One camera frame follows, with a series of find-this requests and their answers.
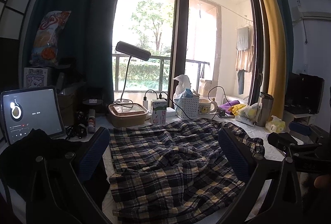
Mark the yellow tissue pack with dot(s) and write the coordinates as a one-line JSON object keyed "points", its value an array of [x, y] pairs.
{"points": [[276, 125]]}

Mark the white charger adapter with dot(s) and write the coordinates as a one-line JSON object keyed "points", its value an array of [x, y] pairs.
{"points": [[145, 102]]}

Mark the tablet with lit screen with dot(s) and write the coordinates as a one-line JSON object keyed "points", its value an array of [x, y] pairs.
{"points": [[27, 109]]}

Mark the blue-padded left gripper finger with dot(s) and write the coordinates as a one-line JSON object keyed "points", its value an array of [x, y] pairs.
{"points": [[93, 153]]}

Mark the purple cloth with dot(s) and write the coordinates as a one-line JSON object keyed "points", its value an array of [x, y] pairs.
{"points": [[226, 106]]}

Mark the white perforated basket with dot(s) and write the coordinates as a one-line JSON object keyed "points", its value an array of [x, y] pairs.
{"points": [[187, 108]]}

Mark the white plastic bag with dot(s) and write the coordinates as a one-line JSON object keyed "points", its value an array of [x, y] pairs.
{"points": [[183, 89]]}

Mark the colourful snack bag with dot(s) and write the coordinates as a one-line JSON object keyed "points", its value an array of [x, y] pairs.
{"points": [[45, 47]]}

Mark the brown lidded food container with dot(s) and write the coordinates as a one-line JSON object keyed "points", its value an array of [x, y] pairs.
{"points": [[127, 115]]}

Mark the white cartoon bear box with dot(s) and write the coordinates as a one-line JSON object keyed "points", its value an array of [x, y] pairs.
{"points": [[36, 77]]}

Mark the navy cream plaid pants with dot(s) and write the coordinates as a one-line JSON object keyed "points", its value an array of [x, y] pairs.
{"points": [[174, 173]]}

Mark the black folded garment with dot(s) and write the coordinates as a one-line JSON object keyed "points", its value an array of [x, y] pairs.
{"points": [[45, 174]]}

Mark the green white milk carton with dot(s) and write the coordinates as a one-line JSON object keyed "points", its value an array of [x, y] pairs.
{"points": [[158, 111]]}

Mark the yellow curtain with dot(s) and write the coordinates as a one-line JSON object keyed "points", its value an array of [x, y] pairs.
{"points": [[277, 71]]}

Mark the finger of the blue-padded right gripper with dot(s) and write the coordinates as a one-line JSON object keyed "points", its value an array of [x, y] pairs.
{"points": [[237, 154]]}

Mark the white bear mug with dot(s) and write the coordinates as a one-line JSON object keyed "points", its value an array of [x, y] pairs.
{"points": [[207, 107]]}

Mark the steel travel tumbler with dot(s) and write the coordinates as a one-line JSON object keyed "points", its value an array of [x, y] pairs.
{"points": [[265, 103]]}

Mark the small spray can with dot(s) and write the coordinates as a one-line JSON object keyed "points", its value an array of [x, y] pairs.
{"points": [[91, 121]]}

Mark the teal curtain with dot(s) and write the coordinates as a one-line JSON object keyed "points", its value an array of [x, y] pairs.
{"points": [[85, 44]]}

